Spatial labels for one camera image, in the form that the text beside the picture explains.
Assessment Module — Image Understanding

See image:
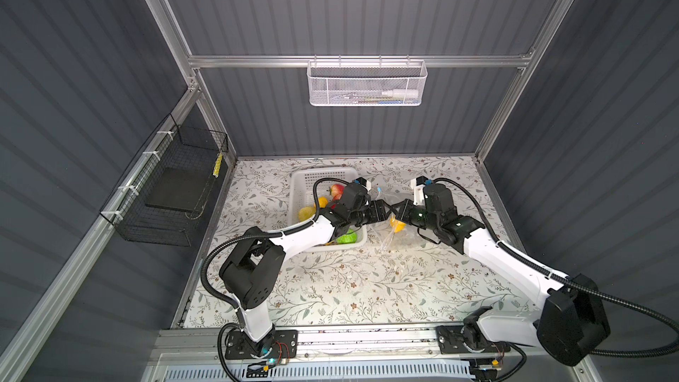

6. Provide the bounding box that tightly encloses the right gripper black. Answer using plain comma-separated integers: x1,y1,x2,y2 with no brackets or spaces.
390,198,439,233

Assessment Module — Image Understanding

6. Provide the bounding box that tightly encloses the yellow round fruit toy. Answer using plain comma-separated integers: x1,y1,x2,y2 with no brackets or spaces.
389,216,407,233

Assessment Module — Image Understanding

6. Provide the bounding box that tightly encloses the clear zip top bag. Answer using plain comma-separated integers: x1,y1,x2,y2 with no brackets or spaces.
371,187,419,252

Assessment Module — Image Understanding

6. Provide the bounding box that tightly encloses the yellow wrinkled fruit toy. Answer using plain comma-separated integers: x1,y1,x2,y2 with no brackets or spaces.
297,206,317,222

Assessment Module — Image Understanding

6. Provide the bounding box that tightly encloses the white plastic basket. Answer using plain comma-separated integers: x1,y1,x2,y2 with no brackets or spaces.
288,166,368,254

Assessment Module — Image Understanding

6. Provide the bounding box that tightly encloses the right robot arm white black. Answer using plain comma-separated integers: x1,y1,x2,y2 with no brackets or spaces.
393,180,610,366

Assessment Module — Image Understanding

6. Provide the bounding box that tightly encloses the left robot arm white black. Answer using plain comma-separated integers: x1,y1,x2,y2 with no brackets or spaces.
215,179,391,343

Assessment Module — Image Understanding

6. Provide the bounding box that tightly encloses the green lime toy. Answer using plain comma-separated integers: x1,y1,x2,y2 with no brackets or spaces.
335,230,358,245

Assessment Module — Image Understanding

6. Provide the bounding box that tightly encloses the red apple toy upper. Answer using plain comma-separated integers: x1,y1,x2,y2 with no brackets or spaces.
330,184,345,200

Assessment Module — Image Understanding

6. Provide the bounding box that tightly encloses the white tube in basket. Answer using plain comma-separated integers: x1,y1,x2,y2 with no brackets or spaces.
381,89,420,101

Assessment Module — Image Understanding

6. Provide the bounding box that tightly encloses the yellow marker pen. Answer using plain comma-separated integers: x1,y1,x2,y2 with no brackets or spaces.
212,152,223,178

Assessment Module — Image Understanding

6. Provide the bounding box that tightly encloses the black pad in basket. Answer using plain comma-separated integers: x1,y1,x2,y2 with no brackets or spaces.
145,167,210,212

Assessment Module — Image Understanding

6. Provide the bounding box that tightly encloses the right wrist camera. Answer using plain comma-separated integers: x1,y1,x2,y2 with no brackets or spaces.
410,176,430,206

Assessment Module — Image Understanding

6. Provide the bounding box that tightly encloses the white wire wall basket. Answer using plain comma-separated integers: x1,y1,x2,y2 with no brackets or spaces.
306,59,428,107

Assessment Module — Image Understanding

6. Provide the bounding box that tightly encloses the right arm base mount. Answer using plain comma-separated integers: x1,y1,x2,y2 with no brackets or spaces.
435,306,511,354

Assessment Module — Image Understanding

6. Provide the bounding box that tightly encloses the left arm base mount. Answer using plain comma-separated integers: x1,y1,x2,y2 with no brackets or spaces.
225,329,299,360

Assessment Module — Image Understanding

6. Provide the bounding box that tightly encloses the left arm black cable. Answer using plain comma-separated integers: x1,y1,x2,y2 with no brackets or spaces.
200,177,351,382

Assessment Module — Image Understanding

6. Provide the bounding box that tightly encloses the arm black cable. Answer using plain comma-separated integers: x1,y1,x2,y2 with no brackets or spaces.
431,176,679,358
200,177,351,382

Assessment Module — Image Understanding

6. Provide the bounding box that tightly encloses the black wire wall basket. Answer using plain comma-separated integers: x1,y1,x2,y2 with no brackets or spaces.
100,118,229,247

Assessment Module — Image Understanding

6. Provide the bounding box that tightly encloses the aluminium front rail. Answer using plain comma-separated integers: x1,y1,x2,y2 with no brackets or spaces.
156,323,579,364

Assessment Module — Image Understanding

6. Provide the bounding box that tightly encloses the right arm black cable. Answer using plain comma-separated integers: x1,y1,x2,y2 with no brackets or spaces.
431,176,679,358

